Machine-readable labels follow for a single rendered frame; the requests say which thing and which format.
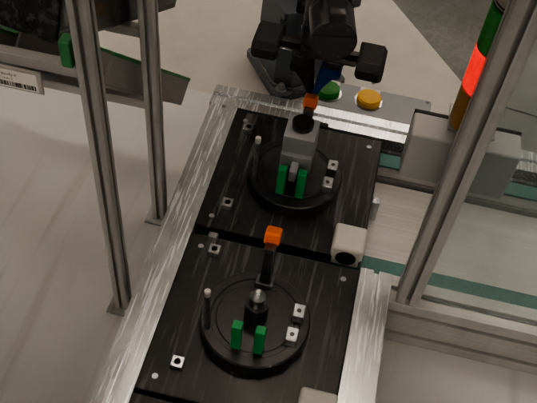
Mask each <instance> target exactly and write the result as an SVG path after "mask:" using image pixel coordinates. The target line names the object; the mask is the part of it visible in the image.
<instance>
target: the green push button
mask: <svg viewBox="0 0 537 403"><path fill-rule="evenodd" d="M317 95H318V96H319V97H320V98H322V99H324V100H334V99H336V98H338V97H339V95H340V87H339V86H338V85H337V84H336V83H335V82H333V81H330V82H329V83H328V84H327V85H325V86H324V87H323V88H322V89H321V90H320V92H319V93H318V94H317Z"/></svg>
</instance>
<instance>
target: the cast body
mask: <svg viewBox="0 0 537 403"><path fill-rule="evenodd" d="M319 128H320V120H316V119H313V118H312V117H310V116H309V115H307V114H298V115H294V114H291V115H290V116H289V119H288V123H287V126H286V129H285V132H284V138H283V145H282V151H281V154H280V165H283V166H287V167H288V170H289V173H288V181H289V182H295V180H296V174H297V172H299V169H302V170H307V171H308V174H309V172H310V169H311V165H312V160H313V157H314V153H315V150H316V144H317V139H318V135H319Z"/></svg>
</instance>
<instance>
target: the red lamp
mask: <svg viewBox="0 0 537 403"><path fill-rule="evenodd" d="M485 59H486V58H485V57H484V56H483V55H482V54H481V53H480V52H479V50H478V48H477V43H476V44H475V49H474V50H473V53H472V56H471V59H470V62H469V64H468V66H467V70H466V73H465V75H464V77H463V88H464V89H465V91H466V92H467V93H468V94H469V95H470V96H471V95H472V93H473V90H474V89H475V85H476V83H477V81H478V78H479V75H480V72H481V70H482V68H483V64H484V62H485Z"/></svg>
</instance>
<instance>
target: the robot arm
mask: <svg viewBox="0 0 537 403"><path fill-rule="evenodd" d="M296 12H297V13H302V14H304V18H303V25H301V29H302V33H301V38H298V37H294V36H290V35H285V32H286V26H285V25H282V24H278V23H274V22H267V21H262V22H261V23H259V25H258V27H257V31H256V33H255V35H254V38H253V41H252V45H251V55H252V56H253V57H256V58H263V59H267V60H271V61H274V60H275V59H276V58H277V56H278V51H279V49H281V50H287V51H292V60H291V62H290V65H289V69H290V70H291V71H295V72H296V73H297V75H298V77H299V78H300V80H301V81H302V82H303V85H304V88H305V89H306V92H307V93H310V94H316V95H317V94H318V93H319V92H320V90H321V89H322V88H323V87H324V86H325V85H327V84H328V83H329V82H330V81H331V80H339V79H340V75H341V72H342V69H343V66H344V65H345V66H351V67H356V68H355V73H354V75H355V77H356V79H360V80H363V81H367V82H374V83H379V82H381V80H382V77H383V73H384V67H385V62H386V58H387V55H388V50H387V49H386V47H385V46H381V45H377V44H372V43H369V42H361V46H360V52H357V51H354V49H355V48H356V44H357V35H356V22H355V15H354V8H353V4H352V0H297V4H296ZM315 59H318V60H322V64H321V67H320V71H319V73H318V76H317V78H316V82H315V85H314V76H315Z"/></svg>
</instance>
